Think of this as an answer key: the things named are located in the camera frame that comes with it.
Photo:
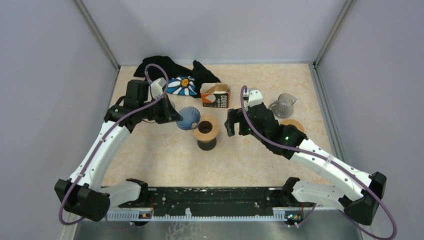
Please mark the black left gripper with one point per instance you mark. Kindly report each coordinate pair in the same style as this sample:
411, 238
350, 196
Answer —
168, 114

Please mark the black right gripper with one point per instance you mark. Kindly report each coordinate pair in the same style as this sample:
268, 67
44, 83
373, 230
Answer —
234, 116

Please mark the ribbed glass dripper cone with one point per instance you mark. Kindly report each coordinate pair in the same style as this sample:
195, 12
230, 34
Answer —
190, 118

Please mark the orange coffee filter box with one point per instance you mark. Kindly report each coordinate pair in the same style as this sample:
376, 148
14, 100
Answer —
215, 100

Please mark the brown paper coffee filter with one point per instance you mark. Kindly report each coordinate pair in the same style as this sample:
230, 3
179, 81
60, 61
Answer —
218, 88

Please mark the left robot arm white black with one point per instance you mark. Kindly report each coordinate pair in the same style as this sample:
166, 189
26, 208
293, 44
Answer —
82, 195

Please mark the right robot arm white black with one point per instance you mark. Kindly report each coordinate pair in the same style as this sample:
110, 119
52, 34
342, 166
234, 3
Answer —
354, 192

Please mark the black cloth with flower print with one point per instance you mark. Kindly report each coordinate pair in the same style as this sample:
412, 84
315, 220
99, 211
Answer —
182, 80

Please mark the smoky glass pitcher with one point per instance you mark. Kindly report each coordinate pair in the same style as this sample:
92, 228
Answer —
283, 107

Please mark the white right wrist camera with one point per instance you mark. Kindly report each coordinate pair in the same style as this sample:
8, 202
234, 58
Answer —
253, 97

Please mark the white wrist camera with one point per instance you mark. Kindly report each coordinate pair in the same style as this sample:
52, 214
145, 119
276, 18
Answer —
253, 97
157, 87

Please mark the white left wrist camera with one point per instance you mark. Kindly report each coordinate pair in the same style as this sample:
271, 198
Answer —
157, 87

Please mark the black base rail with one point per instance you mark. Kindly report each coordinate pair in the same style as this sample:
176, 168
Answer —
218, 201

